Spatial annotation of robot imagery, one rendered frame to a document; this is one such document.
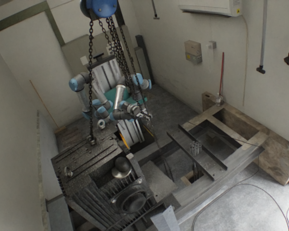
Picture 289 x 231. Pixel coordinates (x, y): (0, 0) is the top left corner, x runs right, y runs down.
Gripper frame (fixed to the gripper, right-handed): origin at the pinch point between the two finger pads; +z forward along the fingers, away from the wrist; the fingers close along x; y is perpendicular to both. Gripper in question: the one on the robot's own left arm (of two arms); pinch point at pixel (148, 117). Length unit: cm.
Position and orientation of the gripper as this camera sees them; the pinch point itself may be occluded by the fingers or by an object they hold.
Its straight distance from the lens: 141.8
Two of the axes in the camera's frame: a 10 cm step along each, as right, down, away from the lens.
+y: -2.4, -7.3, -6.4
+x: 6.6, -6.0, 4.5
